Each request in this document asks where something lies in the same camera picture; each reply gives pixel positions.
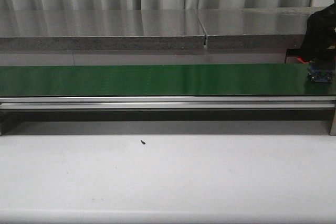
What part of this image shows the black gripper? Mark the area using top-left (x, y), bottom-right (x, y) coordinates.
top-left (299, 3), bottom-right (335, 61)

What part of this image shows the red plastic tray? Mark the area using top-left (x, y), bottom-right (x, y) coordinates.
top-left (297, 57), bottom-right (310, 64)

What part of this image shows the green conveyor belt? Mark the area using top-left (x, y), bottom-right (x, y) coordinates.
top-left (1, 64), bottom-right (335, 97)

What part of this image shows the grey counter right section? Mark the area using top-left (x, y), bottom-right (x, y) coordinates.
top-left (197, 7), bottom-right (322, 54)

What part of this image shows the grey counter section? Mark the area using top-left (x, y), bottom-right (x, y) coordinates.
top-left (197, 7), bottom-right (322, 54)
top-left (1, 10), bottom-right (206, 66)

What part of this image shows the grey counter left section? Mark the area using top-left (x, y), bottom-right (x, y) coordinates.
top-left (1, 10), bottom-right (206, 66)

